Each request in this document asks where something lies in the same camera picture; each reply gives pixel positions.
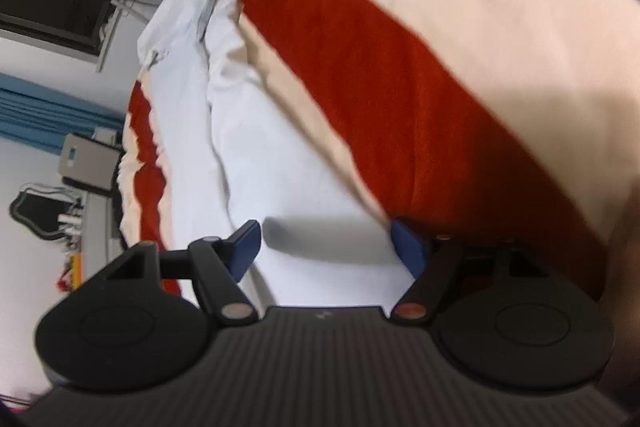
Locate striped fleece blanket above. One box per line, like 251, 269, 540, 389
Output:
117, 0, 639, 298

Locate left blue curtain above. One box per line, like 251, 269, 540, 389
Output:
0, 74, 125, 155

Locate orange tray with items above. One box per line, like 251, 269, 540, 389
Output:
55, 253, 82, 294

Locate white shirt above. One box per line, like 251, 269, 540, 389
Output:
138, 0, 412, 310

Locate black framed mirror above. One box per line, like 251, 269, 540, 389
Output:
9, 188, 80, 242

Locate white dresser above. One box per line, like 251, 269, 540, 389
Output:
80, 193, 122, 281

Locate black white chair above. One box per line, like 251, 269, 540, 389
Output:
58, 133, 122, 197

